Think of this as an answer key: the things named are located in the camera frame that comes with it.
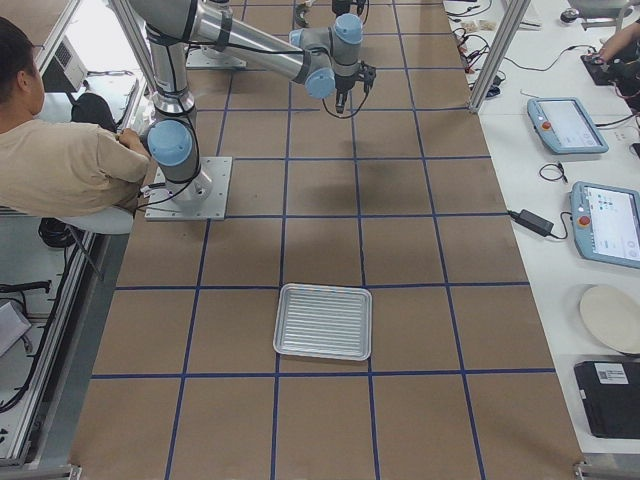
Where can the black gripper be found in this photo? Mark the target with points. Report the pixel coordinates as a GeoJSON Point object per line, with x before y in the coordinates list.
{"type": "Point", "coordinates": [343, 84]}

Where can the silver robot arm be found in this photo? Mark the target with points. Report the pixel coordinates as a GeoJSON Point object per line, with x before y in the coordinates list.
{"type": "Point", "coordinates": [188, 185]}
{"type": "Point", "coordinates": [325, 61]}

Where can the silver metal tray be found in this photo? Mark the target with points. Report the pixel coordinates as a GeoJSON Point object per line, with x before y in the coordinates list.
{"type": "Point", "coordinates": [319, 321]}

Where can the black power adapter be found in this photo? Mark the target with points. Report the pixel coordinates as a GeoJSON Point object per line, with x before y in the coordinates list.
{"type": "Point", "coordinates": [532, 222]}

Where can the upper blue teach pendant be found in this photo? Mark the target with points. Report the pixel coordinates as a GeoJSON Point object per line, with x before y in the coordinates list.
{"type": "Point", "coordinates": [564, 126]}

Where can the blue teach pendant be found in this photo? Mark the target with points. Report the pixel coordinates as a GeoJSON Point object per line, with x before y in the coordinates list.
{"type": "Point", "coordinates": [564, 126]}
{"type": "Point", "coordinates": [605, 222]}

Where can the lower blue teach pendant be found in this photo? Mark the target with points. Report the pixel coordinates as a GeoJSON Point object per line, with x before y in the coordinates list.
{"type": "Point", "coordinates": [605, 222]}

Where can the person in beige shirt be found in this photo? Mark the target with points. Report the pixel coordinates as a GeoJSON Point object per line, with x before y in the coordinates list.
{"type": "Point", "coordinates": [60, 169]}

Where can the cream round plate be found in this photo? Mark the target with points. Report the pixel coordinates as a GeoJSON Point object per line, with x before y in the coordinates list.
{"type": "Point", "coordinates": [612, 317]}

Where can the black laptop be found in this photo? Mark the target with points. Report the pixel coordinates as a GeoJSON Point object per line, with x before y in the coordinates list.
{"type": "Point", "coordinates": [610, 396]}

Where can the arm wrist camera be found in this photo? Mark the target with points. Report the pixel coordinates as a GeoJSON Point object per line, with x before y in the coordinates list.
{"type": "Point", "coordinates": [367, 75]}

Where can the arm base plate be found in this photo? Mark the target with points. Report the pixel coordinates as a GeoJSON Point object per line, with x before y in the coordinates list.
{"type": "Point", "coordinates": [206, 58]}
{"type": "Point", "coordinates": [206, 197]}

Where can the aluminium frame post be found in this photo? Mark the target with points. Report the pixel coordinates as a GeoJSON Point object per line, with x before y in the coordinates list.
{"type": "Point", "coordinates": [504, 34]}

